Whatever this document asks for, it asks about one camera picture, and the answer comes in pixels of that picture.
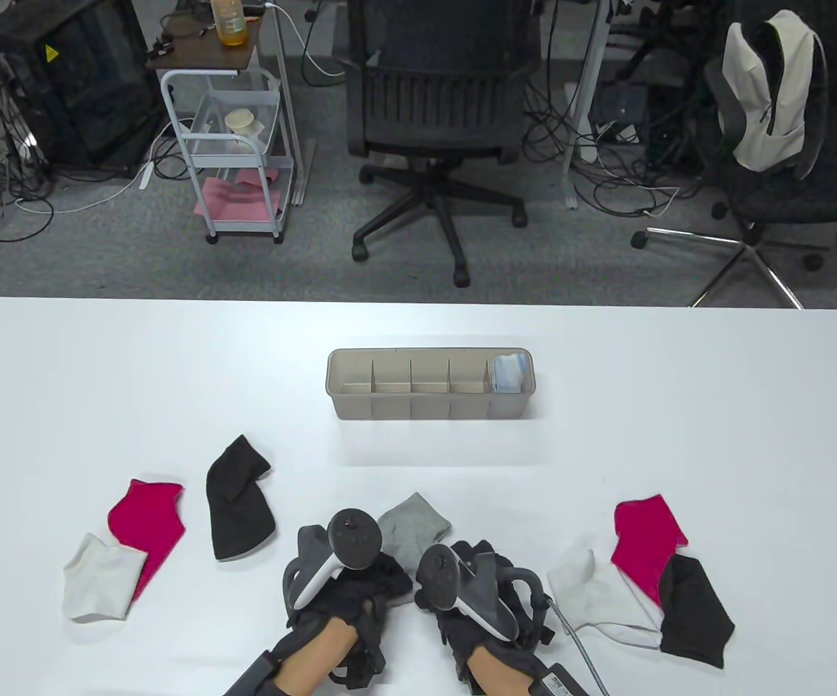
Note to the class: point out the person's left hand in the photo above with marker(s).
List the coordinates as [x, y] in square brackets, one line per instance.
[367, 580]

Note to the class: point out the person's right hand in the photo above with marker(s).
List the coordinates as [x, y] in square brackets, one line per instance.
[469, 631]

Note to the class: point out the grey tracking controller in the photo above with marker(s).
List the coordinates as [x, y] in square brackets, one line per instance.
[436, 576]
[353, 540]

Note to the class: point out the white sock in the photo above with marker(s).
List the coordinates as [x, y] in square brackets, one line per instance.
[99, 580]
[592, 594]

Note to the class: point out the black sock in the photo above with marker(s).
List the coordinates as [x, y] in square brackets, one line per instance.
[237, 507]
[693, 616]

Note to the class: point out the pink sock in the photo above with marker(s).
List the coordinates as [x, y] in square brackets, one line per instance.
[643, 536]
[146, 522]

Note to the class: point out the light blue sock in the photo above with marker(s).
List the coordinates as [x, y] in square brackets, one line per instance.
[509, 380]
[506, 362]

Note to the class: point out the person's left forearm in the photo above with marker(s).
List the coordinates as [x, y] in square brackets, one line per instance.
[317, 656]

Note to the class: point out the person's right forearm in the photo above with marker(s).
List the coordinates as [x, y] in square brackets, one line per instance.
[498, 674]

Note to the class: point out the beige divided organizer box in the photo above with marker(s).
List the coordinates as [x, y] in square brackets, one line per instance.
[389, 409]

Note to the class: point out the pink cloth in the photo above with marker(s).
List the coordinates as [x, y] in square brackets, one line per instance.
[233, 203]

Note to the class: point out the white power strip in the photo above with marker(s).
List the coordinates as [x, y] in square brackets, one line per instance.
[147, 175]

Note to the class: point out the black mesh office chair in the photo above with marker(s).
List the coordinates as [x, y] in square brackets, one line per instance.
[432, 109]

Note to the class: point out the cream cup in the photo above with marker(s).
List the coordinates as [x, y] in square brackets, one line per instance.
[240, 119]

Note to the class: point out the dark chair with chrome base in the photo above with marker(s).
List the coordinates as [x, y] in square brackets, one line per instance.
[788, 196]

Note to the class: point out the white rolling cart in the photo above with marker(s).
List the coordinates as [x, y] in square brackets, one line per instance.
[201, 47]

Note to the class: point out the cream backpack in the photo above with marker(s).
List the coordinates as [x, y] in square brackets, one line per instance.
[751, 138]

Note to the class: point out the bottle of orange liquid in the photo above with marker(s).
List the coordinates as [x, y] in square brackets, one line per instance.
[230, 25]

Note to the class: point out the black computer tower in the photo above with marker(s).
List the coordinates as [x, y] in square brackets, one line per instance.
[77, 87]

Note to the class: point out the white metal frame post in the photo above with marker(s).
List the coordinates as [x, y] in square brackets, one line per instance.
[284, 94]
[585, 94]

